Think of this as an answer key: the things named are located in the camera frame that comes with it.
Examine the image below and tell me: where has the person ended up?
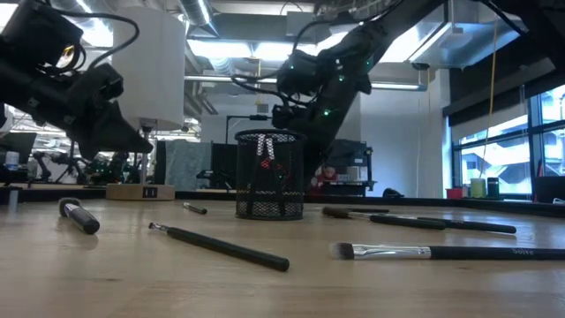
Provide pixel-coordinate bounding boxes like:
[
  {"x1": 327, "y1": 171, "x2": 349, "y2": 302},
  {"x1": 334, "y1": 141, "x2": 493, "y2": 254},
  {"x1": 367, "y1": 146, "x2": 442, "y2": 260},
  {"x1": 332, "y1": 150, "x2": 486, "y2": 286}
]
[{"x1": 308, "y1": 164, "x2": 340, "y2": 196}]

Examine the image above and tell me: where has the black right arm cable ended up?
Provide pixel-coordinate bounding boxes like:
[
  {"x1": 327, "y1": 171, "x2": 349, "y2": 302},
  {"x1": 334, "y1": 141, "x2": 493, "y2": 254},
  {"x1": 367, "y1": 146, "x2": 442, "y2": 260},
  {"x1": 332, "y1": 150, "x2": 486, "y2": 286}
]
[{"x1": 230, "y1": 72, "x2": 310, "y2": 107}]

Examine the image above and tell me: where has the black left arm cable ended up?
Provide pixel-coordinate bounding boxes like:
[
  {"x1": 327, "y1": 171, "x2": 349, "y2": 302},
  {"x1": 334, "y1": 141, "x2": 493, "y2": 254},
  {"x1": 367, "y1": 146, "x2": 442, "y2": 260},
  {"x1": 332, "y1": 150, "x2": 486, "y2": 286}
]
[{"x1": 43, "y1": 8, "x2": 141, "y2": 72}]

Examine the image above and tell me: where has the fluffy brown-head makeup brush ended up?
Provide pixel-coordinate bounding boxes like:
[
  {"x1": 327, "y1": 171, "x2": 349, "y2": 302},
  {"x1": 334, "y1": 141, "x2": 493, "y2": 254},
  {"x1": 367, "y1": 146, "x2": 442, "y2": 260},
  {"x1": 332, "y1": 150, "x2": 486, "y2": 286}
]
[{"x1": 58, "y1": 196, "x2": 102, "y2": 236}]

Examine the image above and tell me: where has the slim silver-ferrule makeup brush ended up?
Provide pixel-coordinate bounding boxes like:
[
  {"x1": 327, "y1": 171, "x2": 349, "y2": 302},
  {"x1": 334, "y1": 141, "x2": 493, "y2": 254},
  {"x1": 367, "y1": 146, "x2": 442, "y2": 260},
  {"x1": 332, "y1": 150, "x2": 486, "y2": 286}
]
[{"x1": 182, "y1": 201, "x2": 208, "y2": 216}]

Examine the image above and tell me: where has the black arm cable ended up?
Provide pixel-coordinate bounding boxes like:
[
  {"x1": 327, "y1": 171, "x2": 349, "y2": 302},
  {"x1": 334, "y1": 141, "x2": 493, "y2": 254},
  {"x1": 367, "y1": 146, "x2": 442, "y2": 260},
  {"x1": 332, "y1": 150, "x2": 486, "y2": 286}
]
[
  {"x1": 230, "y1": 72, "x2": 310, "y2": 107},
  {"x1": 43, "y1": 8, "x2": 141, "y2": 72}
]

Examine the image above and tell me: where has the white shade table lamp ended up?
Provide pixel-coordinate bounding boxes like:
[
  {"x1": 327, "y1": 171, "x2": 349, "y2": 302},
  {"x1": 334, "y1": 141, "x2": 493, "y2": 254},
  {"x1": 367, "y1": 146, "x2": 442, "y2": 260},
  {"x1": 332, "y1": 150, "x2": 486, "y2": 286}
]
[{"x1": 105, "y1": 5, "x2": 187, "y2": 202}]

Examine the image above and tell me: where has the black machine frame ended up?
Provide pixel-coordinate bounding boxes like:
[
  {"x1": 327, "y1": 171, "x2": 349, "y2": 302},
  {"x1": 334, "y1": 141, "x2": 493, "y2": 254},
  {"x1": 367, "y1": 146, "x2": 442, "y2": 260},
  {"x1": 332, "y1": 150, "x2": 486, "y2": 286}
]
[{"x1": 320, "y1": 139, "x2": 376, "y2": 198}]

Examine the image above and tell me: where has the grey metal post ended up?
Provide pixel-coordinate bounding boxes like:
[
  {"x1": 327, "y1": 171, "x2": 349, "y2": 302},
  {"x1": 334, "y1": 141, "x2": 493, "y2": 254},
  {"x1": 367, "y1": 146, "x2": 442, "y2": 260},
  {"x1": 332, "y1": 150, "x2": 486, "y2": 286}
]
[{"x1": 7, "y1": 186, "x2": 20, "y2": 214}]

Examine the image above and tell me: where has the black partition panel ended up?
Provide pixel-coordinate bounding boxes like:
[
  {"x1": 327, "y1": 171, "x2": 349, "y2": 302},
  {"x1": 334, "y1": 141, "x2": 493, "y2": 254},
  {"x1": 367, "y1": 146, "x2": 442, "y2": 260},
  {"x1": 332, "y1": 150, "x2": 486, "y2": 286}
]
[{"x1": 210, "y1": 141, "x2": 239, "y2": 190}]

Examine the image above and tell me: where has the yellow hanging cord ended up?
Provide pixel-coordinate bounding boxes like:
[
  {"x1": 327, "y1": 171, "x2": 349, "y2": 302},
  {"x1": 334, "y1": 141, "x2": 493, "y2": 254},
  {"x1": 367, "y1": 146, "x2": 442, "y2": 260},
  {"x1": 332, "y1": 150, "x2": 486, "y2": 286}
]
[{"x1": 478, "y1": 17, "x2": 499, "y2": 180}]

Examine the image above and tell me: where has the black makeup brush silver ferrule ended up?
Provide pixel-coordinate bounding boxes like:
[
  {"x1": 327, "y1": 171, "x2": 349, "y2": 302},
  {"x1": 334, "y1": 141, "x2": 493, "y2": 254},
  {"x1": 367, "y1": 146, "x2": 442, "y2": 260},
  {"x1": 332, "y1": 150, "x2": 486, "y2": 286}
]
[{"x1": 348, "y1": 207, "x2": 518, "y2": 235}]

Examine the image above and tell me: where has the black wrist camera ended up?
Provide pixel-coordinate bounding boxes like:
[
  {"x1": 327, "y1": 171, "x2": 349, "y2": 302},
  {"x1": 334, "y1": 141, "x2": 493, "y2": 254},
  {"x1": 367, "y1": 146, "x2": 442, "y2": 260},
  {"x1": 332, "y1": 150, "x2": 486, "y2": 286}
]
[
  {"x1": 0, "y1": 0, "x2": 86, "y2": 70},
  {"x1": 276, "y1": 49, "x2": 326, "y2": 97}
]

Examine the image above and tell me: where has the dark computer monitor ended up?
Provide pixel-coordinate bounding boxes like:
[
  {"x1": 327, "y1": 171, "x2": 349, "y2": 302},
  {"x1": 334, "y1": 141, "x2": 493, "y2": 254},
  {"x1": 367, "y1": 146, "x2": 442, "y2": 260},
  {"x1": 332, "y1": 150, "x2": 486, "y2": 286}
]
[
  {"x1": 531, "y1": 175, "x2": 565, "y2": 204},
  {"x1": 0, "y1": 131, "x2": 38, "y2": 165}
]

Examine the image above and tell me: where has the makeup brush Solve print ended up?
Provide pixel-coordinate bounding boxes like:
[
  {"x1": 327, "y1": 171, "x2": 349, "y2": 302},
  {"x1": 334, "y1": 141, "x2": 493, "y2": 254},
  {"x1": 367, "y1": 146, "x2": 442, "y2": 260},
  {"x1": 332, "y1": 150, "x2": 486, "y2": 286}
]
[{"x1": 329, "y1": 241, "x2": 565, "y2": 262}]

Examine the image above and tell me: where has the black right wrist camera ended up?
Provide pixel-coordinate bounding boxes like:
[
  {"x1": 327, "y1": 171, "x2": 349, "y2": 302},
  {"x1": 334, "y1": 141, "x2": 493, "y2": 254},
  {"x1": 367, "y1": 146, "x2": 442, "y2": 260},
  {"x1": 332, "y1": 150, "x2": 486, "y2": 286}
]
[{"x1": 276, "y1": 49, "x2": 326, "y2": 97}]

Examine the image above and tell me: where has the black table edge rail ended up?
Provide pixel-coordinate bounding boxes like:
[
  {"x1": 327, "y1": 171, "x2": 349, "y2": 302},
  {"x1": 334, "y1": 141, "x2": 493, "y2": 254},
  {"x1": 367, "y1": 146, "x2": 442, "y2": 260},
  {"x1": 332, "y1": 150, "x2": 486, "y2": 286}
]
[{"x1": 0, "y1": 183, "x2": 565, "y2": 218}]

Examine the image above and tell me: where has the grey-green partition cloth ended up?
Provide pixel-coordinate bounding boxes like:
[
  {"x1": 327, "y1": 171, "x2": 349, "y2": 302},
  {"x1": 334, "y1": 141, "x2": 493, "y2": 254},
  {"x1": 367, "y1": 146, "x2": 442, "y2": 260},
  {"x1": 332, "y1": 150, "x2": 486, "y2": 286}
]
[{"x1": 162, "y1": 140, "x2": 214, "y2": 192}]

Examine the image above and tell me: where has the black background robot equipment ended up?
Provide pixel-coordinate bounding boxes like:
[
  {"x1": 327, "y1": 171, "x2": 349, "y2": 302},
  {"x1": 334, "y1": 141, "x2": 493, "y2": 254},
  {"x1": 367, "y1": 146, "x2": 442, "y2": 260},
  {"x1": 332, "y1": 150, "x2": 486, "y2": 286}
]
[{"x1": 28, "y1": 149, "x2": 133, "y2": 186}]

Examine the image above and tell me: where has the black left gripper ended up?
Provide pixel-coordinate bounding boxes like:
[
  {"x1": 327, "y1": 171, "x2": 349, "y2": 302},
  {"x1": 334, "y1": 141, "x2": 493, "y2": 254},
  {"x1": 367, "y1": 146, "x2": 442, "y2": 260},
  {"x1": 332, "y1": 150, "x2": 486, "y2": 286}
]
[{"x1": 0, "y1": 61, "x2": 154, "y2": 160}]

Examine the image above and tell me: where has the long ceiling light tube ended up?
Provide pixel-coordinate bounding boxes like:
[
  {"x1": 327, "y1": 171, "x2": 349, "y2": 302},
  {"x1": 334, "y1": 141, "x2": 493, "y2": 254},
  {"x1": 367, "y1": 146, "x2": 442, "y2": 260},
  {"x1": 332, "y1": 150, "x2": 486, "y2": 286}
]
[{"x1": 184, "y1": 73, "x2": 428, "y2": 93}]

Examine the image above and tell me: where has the long thin black makeup brush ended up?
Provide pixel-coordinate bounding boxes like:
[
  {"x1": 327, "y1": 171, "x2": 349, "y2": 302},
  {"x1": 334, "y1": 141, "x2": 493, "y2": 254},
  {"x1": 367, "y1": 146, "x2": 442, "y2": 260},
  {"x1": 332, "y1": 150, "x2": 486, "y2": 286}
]
[{"x1": 147, "y1": 222, "x2": 291, "y2": 273}]

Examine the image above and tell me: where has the purple-brown head makeup brush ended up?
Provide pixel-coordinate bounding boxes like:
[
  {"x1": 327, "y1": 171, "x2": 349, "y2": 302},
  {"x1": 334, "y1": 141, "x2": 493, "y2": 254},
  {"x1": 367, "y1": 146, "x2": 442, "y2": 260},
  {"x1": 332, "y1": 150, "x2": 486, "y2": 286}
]
[{"x1": 320, "y1": 206, "x2": 448, "y2": 231}]

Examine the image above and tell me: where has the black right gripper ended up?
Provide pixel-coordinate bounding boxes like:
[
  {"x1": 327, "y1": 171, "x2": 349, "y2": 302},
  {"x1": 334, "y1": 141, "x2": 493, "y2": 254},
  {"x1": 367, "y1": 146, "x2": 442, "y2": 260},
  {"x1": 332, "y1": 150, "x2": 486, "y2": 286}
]
[{"x1": 271, "y1": 52, "x2": 372, "y2": 178}]

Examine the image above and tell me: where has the black mesh pencil cup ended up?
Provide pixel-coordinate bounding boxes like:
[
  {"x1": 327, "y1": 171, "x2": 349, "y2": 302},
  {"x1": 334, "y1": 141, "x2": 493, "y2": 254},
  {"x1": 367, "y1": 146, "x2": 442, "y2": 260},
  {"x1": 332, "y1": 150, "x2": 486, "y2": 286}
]
[{"x1": 233, "y1": 128, "x2": 307, "y2": 222}]

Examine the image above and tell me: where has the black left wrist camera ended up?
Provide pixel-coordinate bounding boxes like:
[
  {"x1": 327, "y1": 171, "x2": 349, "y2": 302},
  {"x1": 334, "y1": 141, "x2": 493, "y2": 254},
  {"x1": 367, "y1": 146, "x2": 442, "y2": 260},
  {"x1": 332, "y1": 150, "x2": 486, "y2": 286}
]
[{"x1": 0, "y1": 0, "x2": 86, "y2": 70}]

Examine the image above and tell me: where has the green cup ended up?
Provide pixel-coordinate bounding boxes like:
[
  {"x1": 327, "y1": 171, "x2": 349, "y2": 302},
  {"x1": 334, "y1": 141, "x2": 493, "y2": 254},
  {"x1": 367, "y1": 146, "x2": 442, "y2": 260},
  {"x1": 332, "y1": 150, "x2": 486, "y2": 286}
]
[{"x1": 469, "y1": 177, "x2": 487, "y2": 200}]

